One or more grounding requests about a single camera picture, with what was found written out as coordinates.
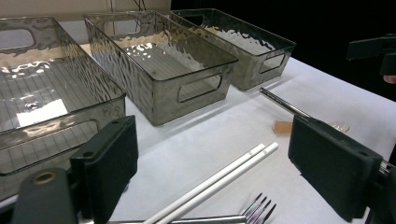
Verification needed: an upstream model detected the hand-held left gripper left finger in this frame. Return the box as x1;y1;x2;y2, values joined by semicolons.
69;115;139;224

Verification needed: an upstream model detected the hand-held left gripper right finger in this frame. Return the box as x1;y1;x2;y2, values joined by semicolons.
288;115;384;223

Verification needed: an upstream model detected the smoky clear plastic bin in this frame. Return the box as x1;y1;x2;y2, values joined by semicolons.
0;16;127;203
169;7;297;91
83;10;240;127

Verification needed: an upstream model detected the metal fork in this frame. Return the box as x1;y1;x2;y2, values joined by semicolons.
106;192;277;224

